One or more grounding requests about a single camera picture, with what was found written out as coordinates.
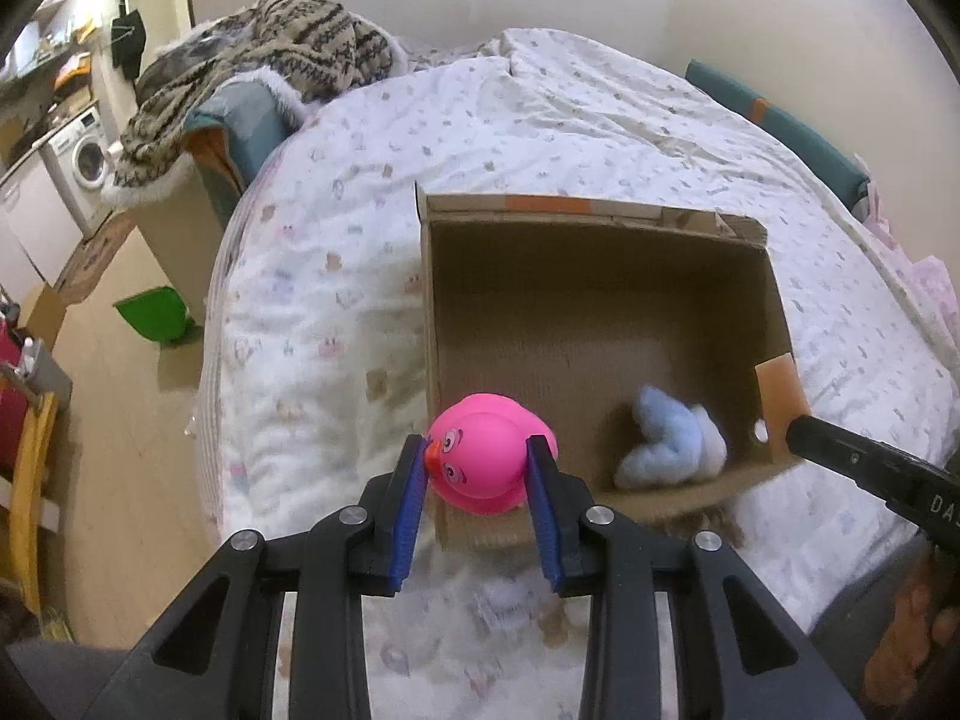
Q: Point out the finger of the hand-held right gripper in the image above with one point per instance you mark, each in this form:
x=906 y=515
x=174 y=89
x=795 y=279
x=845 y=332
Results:
x=840 y=454

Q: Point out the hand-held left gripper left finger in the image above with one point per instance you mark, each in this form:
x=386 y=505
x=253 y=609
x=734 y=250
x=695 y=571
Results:
x=401 y=517

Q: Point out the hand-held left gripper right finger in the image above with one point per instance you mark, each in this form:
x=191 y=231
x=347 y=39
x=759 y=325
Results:
x=546 y=517

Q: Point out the pink rubber duck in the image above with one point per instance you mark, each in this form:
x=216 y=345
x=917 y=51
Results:
x=484 y=457

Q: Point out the light blue plush toy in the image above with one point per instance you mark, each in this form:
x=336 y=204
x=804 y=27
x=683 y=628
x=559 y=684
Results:
x=671 y=446

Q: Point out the cardboard box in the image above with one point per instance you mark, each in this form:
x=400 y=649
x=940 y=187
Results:
x=600 y=315

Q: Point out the person's right hand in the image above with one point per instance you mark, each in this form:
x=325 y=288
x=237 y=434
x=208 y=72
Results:
x=911 y=630

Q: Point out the pink cloth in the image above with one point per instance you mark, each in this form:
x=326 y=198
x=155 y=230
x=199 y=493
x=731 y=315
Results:
x=919 y=277

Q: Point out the green dustpan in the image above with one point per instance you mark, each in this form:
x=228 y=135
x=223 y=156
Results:
x=154 y=315

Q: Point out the teal orange cushion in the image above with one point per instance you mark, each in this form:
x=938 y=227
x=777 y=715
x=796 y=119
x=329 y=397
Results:
x=240 y=127
x=787 y=127

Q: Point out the yellow wooden chair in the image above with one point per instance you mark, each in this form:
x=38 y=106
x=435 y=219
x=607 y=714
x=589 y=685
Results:
x=30 y=480

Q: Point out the white printed quilt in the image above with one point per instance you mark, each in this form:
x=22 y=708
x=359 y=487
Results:
x=570 y=120

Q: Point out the patterned floor rug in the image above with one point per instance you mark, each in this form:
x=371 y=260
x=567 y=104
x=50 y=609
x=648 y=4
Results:
x=94 y=259

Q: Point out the small brown floor box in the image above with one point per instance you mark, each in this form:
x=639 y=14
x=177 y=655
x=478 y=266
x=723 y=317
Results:
x=45 y=315

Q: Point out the white cabinet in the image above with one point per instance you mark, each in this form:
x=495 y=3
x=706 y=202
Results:
x=30 y=225

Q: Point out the white washing machine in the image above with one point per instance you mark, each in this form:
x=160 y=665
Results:
x=79 y=161

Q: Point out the black hanging garment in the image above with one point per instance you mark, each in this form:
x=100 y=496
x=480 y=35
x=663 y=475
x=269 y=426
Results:
x=127 y=37

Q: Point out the cluttered kitchen shelf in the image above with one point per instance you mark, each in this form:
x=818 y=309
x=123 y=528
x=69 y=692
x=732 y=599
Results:
x=45 y=52

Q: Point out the beige bed frame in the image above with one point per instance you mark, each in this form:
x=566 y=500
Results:
x=180 y=240

